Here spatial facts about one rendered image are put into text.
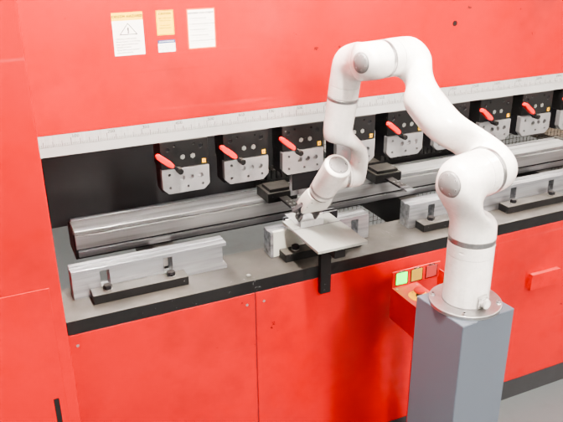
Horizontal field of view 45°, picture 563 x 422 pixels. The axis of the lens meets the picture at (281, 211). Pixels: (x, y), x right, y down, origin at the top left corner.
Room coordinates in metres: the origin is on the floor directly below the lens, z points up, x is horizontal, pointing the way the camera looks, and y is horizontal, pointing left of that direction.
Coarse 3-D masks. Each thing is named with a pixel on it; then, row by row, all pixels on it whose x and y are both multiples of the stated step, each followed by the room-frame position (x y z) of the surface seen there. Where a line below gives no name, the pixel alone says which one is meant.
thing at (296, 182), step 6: (294, 174) 2.14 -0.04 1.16; (300, 174) 2.15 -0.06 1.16; (306, 174) 2.16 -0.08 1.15; (312, 174) 2.17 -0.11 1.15; (294, 180) 2.14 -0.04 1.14; (300, 180) 2.15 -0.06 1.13; (306, 180) 2.16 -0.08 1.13; (312, 180) 2.17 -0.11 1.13; (294, 186) 2.14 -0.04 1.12; (300, 186) 2.15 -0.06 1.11; (306, 186) 2.16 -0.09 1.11; (294, 192) 2.15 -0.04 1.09; (300, 192) 2.16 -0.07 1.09
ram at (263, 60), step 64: (64, 0) 1.83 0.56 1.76; (128, 0) 1.90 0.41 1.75; (192, 0) 1.98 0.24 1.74; (256, 0) 2.06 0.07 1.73; (320, 0) 2.14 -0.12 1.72; (384, 0) 2.24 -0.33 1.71; (448, 0) 2.35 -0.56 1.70; (512, 0) 2.46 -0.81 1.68; (64, 64) 1.82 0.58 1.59; (128, 64) 1.89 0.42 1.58; (192, 64) 1.97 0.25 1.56; (256, 64) 2.06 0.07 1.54; (320, 64) 2.15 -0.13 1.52; (448, 64) 2.36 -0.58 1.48; (512, 64) 2.48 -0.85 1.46; (64, 128) 1.81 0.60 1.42; (256, 128) 2.05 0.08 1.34
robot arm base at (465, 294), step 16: (448, 240) 1.56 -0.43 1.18; (448, 256) 1.56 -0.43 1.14; (464, 256) 1.52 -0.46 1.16; (480, 256) 1.51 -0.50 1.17; (448, 272) 1.55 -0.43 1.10; (464, 272) 1.51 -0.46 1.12; (480, 272) 1.51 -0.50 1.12; (432, 288) 1.62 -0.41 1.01; (448, 288) 1.54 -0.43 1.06; (464, 288) 1.51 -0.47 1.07; (480, 288) 1.51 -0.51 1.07; (432, 304) 1.54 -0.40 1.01; (448, 304) 1.54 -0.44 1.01; (464, 304) 1.51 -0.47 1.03; (480, 304) 1.51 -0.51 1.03; (496, 304) 1.54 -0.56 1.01; (464, 320) 1.48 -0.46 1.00; (480, 320) 1.47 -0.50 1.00
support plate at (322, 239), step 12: (324, 216) 2.15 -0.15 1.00; (288, 228) 2.07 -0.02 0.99; (300, 228) 2.05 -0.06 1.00; (312, 228) 2.05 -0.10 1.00; (324, 228) 2.05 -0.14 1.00; (336, 228) 2.05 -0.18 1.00; (348, 228) 2.05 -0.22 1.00; (312, 240) 1.96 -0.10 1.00; (324, 240) 1.96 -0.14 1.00; (336, 240) 1.95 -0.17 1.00; (348, 240) 1.95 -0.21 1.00; (360, 240) 1.95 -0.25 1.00; (324, 252) 1.89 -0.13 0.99
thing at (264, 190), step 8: (264, 184) 2.38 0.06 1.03; (272, 184) 2.38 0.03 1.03; (280, 184) 2.38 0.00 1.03; (288, 184) 2.38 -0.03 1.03; (264, 192) 2.34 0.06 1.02; (272, 192) 2.33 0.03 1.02; (280, 192) 2.33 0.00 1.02; (288, 192) 2.34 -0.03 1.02; (272, 200) 2.32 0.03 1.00; (280, 200) 2.33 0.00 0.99; (288, 200) 2.29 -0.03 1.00
